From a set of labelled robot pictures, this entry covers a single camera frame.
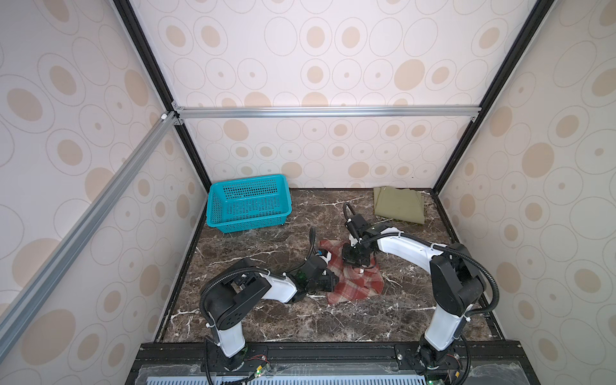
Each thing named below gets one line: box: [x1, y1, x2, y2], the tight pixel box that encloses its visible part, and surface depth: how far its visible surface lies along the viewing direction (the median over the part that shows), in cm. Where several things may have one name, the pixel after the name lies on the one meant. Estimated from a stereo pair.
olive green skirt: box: [373, 186, 426, 224], surface depth 115 cm
